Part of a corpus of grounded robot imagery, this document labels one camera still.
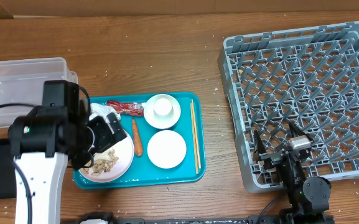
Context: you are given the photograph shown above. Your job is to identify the left wooden chopstick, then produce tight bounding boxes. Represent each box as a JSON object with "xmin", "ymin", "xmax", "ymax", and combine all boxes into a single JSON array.
[{"xmin": 190, "ymin": 100, "xmax": 199, "ymax": 175}]

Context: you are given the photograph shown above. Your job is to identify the wooden chopstick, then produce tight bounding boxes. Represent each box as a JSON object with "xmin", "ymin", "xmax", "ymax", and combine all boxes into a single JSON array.
[
  {"xmin": 190, "ymin": 100, "xmax": 199, "ymax": 175},
  {"xmin": 193, "ymin": 101, "xmax": 202, "ymax": 173}
]

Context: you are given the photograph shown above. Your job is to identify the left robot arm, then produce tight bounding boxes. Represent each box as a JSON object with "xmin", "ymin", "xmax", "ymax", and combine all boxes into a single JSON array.
[{"xmin": 8, "ymin": 80, "xmax": 127, "ymax": 223}]

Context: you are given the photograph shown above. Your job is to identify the orange carrot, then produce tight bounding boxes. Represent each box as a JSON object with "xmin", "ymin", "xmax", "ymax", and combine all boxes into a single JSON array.
[{"xmin": 132, "ymin": 119, "xmax": 143, "ymax": 157}]

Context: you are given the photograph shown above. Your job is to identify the small white plate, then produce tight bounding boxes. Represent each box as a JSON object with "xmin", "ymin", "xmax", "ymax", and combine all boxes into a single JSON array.
[{"xmin": 147, "ymin": 130, "xmax": 187, "ymax": 169}]

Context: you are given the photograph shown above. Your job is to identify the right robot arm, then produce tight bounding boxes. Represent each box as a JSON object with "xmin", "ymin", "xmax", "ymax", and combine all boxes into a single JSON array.
[{"xmin": 254, "ymin": 122, "xmax": 334, "ymax": 224}]

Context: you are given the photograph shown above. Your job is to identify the teal plastic tray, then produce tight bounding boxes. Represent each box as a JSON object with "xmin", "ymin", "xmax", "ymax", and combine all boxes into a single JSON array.
[{"xmin": 73, "ymin": 92, "xmax": 206, "ymax": 190}]

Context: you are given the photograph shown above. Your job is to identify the right wooden chopstick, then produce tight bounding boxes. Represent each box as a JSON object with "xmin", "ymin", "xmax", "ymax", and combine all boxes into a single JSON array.
[{"xmin": 193, "ymin": 101, "xmax": 202, "ymax": 173}]

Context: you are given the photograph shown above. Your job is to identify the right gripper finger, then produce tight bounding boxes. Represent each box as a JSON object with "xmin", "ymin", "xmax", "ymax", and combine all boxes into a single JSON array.
[
  {"xmin": 289, "ymin": 121, "xmax": 304, "ymax": 138},
  {"xmin": 253, "ymin": 129, "xmax": 266, "ymax": 156}
]

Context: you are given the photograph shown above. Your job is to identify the large pink plate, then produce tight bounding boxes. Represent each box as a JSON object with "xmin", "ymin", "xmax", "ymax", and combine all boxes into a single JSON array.
[{"xmin": 79, "ymin": 132, "xmax": 134, "ymax": 183}]

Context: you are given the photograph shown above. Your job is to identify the red snack wrapper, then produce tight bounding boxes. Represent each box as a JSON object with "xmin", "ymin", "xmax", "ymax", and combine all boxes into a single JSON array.
[{"xmin": 107, "ymin": 100, "xmax": 146, "ymax": 116}]

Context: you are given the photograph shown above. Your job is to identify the rice and peanut scraps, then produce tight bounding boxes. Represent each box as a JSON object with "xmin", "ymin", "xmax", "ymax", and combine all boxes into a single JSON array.
[{"xmin": 84, "ymin": 149, "xmax": 119, "ymax": 176}]

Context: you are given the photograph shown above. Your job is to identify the grey dishwasher rack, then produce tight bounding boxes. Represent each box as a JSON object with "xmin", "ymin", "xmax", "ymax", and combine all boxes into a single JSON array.
[{"xmin": 218, "ymin": 21, "xmax": 359, "ymax": 193}]

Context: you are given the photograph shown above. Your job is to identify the pale green bowl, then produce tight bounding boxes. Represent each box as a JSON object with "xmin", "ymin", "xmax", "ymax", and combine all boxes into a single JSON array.
[{"xmin": 144, "ymin": 94, "xmax": 181, "ymax": 129}]

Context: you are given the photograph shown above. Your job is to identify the white upturned cup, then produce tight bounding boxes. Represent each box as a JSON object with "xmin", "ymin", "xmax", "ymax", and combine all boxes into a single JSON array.
[{"xmin": 153, "ymin": 98, "xmax": 172, "ymax": 117}]

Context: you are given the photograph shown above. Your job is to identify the white napkin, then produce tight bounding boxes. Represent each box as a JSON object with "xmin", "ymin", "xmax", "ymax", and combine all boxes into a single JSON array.
[{"xmin": 89, "ymin": 103, "xmax": 121, "ymax": 123}]

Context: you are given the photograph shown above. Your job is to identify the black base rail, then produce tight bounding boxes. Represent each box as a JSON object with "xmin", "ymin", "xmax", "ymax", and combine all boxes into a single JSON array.
[{"xmin": 79, "ymin": 212, "xmax": 281, "ymax": 224}]

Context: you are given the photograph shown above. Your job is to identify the clear plastic bin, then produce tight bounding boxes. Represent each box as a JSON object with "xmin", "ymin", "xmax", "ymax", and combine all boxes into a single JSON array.
[{"xmin": 0, "ymin": 57, "xmax": 79, "ymax": 129}]

